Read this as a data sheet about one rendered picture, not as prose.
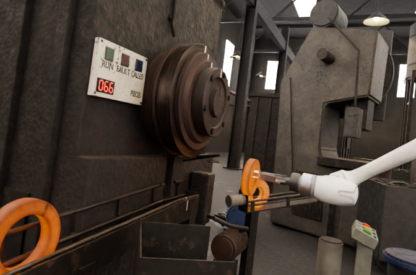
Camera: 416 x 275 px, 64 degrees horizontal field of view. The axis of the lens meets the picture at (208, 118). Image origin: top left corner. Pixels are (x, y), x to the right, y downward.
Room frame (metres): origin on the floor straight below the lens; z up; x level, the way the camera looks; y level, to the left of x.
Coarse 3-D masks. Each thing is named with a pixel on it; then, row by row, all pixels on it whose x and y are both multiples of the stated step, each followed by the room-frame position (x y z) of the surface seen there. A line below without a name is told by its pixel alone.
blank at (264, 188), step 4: (260, 180) 1.76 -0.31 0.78; (260, 184) 1.76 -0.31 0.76; (264, 184) 1.77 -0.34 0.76; (260, 188) 1.77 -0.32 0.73; (264, 188) 1.77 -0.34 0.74; (268, 188) 1.78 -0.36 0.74; (260, 192) 1.79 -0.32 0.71; (264, 192) 1.77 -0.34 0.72; (268, 192) 1.79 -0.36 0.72; (248, 196) 1.73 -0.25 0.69; (252, 196) 1.74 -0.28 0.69; (260, 196) 1.78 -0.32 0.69; (264, 196) 1.78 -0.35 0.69; (268, 196) 1.79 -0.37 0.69; (248, 200) 1.73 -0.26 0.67; (264, 204) 1.78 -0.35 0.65; (256, 208) 1.76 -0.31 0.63
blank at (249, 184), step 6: (246, 162) 1.39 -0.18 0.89; (252, 162) 1.39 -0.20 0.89; (258, 162) 1.45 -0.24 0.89; (246, 168) 1.37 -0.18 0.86; (252, 168) 1.37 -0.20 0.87; (258, 168) 1.46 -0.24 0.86; (246, 174) 1.36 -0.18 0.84; (252, 174) 1.39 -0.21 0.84; (246, 180) 1.36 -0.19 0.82; (252, 180) 1.46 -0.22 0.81; (258, 180) 1.49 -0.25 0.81; (246, 186) 1.37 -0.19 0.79; (252, 186) 1.41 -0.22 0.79; (246, 192) 1.38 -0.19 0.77; (252, 192) 1.43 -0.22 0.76
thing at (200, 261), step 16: (144, 224) 0.95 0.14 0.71; (160, 224) 0.96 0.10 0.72; (176, 224) 0.97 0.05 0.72; (144, 240) 0.95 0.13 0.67; (160, 240) 0.96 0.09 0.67; (176, 240) 0.97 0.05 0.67; (192, 240) 0.98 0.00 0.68; (208, 240) 0.99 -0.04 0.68; (144, 256) 0.95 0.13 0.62; (160, 256) 0.96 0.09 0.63; (176, 256) 0.97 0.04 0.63; (192, 256) 0.98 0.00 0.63; (144, 272) 0.70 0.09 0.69; (160, 272) 0.70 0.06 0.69; (176, 272) 0.71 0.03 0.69; (192, 272) 0.72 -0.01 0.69; (208, 272) 0.72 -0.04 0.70; (224, 272) 0.73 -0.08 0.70
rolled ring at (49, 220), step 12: (12, 204) 0.72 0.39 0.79; (24, 204) 0.73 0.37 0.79; (36, 204) 0.76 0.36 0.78; (48, 204) 0.79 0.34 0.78; (0, 216) 0.69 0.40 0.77; (12, 216) 0.71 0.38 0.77; (24, 216) 0.73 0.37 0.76; (48, 216) 0.79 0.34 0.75; (0, 228) 0.69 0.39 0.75; (48, 228) 0.80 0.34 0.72; (60, 228) 0.83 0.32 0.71; (0, 240) 0.69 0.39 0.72; (48, 240) 0.80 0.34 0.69; (36, 252) 0.80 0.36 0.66; (48, 252) 0.81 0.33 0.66; (0, 264) 0.70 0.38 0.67
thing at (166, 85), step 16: (192, 48) 1.29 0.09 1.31; (208, 48) 1.42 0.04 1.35; (176, 64) 1.20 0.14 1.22; (160, 80) 1.21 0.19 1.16; (176, 80) 1.21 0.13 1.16; (160, 96) 1.21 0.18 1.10; (160, 112) 1.22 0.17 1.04; (160, 128) 1.25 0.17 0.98; (176, 128) 1.25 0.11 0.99; (176, 144) 1.26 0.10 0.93
